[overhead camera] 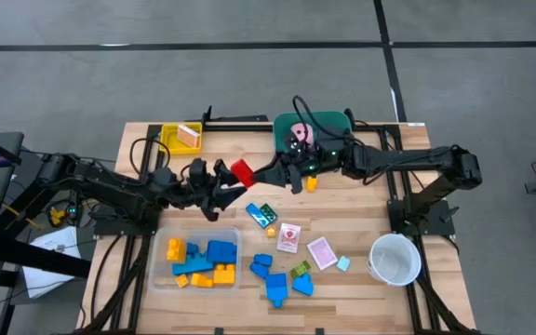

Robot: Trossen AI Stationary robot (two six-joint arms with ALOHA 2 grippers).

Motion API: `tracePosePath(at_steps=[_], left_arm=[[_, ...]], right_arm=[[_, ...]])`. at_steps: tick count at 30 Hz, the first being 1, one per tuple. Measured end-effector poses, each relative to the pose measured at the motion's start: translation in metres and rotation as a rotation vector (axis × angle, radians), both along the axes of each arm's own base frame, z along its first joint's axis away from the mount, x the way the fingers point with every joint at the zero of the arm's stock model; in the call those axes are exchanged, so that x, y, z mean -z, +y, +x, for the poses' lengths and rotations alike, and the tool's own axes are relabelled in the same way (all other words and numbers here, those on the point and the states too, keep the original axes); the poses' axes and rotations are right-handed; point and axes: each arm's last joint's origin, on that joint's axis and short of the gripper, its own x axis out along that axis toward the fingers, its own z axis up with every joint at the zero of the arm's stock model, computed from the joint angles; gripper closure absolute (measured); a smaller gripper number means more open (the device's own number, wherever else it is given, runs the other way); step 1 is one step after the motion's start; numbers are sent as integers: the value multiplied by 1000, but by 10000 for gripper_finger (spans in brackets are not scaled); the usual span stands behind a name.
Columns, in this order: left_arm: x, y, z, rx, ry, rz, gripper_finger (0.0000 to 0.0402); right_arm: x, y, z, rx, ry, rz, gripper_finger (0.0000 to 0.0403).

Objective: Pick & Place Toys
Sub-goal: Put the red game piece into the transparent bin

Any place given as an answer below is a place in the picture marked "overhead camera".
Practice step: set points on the orange two-stud toy block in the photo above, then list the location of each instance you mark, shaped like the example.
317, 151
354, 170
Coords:
224, 275

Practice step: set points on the teal plastic bin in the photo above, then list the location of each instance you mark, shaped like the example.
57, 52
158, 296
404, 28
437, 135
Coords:
342, 122

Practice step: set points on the small blue toy block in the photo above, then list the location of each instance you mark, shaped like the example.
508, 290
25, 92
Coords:
192, 249

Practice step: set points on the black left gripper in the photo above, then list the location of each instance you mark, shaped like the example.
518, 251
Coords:
200, 186

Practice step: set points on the white paper cup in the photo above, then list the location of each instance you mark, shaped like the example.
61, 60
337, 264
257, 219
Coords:
393, 260

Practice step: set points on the small black control box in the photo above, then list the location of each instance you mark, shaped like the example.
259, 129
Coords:
72, 212

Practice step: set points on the clear plastic container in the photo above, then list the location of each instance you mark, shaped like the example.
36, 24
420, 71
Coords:
163, 274

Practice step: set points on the yellow mesh basket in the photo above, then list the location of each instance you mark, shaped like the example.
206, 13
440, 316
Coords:
168, 139

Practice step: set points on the red toy brick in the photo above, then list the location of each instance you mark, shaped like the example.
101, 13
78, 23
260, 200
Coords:
242, 173

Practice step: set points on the long blue toy block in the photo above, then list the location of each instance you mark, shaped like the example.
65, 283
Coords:
193, 266

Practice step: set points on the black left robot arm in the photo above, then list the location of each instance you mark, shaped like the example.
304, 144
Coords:
110, 188

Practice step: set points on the small orange toy brick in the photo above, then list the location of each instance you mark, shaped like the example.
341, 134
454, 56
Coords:
271, 231
182, 280

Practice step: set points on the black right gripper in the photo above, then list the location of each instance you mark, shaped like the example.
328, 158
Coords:
314, 160

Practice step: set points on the small yellow toy block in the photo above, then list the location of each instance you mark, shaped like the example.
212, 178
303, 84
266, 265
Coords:
312, 183

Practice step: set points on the green transparent toy brick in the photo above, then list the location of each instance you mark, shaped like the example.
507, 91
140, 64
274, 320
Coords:
270, 212

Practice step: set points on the square blue toy block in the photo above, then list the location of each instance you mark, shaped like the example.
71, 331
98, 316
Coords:
221, 252

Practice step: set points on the lime green toy brick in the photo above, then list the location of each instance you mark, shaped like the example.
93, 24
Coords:
300, 269

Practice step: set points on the playing card deck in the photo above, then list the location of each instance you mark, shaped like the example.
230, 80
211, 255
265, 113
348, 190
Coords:
189, 136

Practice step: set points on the light teal toy brick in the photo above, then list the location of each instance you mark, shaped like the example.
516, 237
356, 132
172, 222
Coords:
343, 263

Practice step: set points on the pink foam die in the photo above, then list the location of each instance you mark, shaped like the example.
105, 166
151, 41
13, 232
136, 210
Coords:
304, 131

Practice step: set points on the blue transparent toy brick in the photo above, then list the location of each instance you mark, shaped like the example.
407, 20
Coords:
257, 215

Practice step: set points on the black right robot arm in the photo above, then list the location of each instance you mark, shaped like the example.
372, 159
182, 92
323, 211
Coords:
412, 158

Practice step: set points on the white paper sheet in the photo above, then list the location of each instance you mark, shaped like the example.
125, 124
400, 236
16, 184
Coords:
51, 239

